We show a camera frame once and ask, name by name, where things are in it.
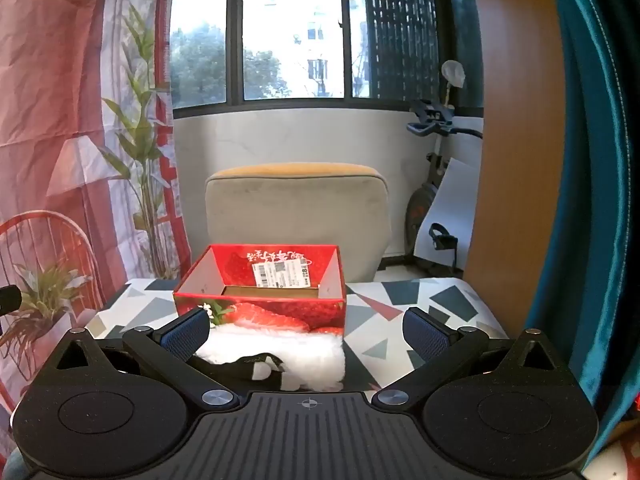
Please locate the brown wooden panel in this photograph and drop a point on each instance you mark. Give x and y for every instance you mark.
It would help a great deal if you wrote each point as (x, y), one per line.
(515, 110)

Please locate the red strawberry print cardboard box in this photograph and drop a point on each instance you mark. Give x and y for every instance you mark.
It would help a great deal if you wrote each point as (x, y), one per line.
(260, 285)

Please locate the teal curtain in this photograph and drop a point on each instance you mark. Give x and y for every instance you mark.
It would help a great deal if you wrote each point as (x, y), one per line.
(595, 185)

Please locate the black eye mask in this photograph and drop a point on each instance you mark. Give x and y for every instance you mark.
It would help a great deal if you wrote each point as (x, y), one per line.
(252, 366)

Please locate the white fluffy cloth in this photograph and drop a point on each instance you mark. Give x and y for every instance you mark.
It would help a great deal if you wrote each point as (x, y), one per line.
(315, 360)

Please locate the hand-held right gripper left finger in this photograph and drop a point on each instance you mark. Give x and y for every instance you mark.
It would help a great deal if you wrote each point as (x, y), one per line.
(186, 334)

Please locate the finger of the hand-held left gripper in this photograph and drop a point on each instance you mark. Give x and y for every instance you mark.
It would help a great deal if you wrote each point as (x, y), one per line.
(8, 300)

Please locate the exercise bike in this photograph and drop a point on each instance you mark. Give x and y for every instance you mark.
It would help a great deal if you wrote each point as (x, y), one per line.
(430, 200)

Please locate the beige chair with orange top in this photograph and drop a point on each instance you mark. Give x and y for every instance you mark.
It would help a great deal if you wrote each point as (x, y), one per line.
(300, 210)

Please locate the black framed window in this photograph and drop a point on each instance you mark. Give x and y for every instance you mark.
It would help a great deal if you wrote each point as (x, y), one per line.
(300, 35)

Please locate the printed red plant backdrop cloth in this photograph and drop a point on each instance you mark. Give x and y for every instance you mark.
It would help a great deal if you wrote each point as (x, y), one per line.
(75, 135)

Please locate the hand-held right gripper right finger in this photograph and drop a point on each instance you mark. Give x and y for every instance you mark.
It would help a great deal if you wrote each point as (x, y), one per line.
(425, 336)

